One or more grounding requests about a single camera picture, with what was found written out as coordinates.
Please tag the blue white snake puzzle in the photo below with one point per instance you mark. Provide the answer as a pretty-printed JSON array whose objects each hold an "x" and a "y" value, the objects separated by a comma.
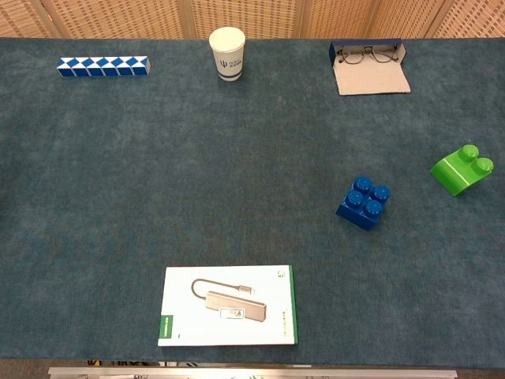
[{"x": 103, "y": 66}]

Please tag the teal felt table cloth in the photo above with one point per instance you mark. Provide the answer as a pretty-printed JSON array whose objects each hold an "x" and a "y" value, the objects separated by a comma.
[{"x": 252, "y": 158}]

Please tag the aluminium frame rail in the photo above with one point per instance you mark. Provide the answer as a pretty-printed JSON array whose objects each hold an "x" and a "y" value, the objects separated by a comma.
[{"x": 252, "y": 373}]

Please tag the white paper cup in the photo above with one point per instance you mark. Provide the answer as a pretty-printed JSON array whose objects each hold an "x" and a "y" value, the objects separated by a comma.
[{"x": 228, "y": 55}]

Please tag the woven rattan folding screen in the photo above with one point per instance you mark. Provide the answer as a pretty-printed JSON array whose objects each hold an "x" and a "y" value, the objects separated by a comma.
[{"x": 252, "y": 17}]

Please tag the blue toy block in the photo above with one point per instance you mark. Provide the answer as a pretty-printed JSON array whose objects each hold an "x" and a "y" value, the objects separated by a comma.
[{"x": 365, "y": 203}]

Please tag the blue glasses case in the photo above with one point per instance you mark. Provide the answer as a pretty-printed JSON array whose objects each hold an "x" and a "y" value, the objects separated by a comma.
[{"x": 371, "y": 77}]

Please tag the white USB hub box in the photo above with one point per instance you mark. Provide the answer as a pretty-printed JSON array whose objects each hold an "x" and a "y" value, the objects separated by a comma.
[{"x": 229, "y": 306}]

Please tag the green toy block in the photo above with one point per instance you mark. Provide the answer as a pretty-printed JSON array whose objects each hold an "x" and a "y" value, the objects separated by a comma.
[{"x": 457, "y": 173}]

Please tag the black rimmed eyeglasses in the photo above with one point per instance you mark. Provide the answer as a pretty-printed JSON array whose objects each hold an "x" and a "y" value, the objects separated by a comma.
[{"x": 367, "y": 54}]

